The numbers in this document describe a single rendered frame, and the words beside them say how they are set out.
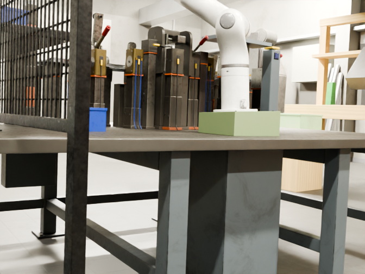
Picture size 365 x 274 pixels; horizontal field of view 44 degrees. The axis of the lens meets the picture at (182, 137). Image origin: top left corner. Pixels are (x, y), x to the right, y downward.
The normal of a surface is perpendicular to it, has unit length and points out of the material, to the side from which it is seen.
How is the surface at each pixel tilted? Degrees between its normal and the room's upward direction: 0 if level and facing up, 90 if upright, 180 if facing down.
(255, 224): 90
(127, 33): 90
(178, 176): 90
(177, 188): 90
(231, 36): 128
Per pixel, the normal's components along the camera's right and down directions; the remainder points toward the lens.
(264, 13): -0.84, 0.00
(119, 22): 0.54, 0.07
